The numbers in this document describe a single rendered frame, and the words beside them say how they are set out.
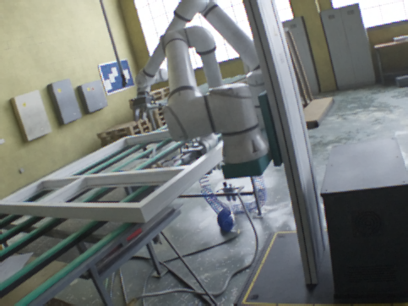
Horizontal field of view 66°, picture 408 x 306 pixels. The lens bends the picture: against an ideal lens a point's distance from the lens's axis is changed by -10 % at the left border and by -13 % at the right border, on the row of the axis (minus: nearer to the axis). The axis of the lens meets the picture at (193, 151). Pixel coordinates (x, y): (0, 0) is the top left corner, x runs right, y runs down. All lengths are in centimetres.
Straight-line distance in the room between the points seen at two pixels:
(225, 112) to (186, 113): 14
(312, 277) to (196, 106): 95
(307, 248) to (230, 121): 68
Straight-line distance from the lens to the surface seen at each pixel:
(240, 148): 129
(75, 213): 177
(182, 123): 128
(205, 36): 180
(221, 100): 127
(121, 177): 205
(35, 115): 868
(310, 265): 166
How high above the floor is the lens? 140
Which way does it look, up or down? 13 degrees down
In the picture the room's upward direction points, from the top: 16 degrees counter-clockwise
